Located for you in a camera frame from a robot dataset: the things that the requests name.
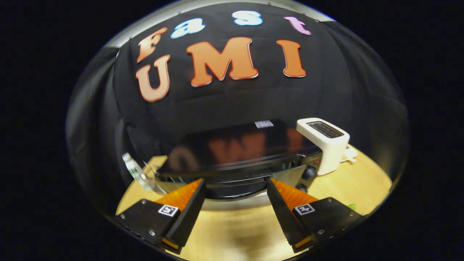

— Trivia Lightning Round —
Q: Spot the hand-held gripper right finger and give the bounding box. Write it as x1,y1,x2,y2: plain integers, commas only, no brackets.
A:
266,178,365,253

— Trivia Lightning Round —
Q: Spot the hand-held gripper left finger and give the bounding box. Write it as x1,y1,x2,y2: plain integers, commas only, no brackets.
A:
115,178,207,254

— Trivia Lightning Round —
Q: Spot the black toaster oven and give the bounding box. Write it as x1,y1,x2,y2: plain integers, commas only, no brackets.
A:
156,120,324,200

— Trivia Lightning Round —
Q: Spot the white slot toaster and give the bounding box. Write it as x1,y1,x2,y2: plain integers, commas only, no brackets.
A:
296,118,351,176

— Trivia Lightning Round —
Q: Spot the white plastic drink bottle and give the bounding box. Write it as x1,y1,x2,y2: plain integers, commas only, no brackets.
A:
122,153,154,192

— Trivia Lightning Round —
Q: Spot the metal wire basket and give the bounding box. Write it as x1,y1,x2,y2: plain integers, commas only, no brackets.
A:
143,161,169,194

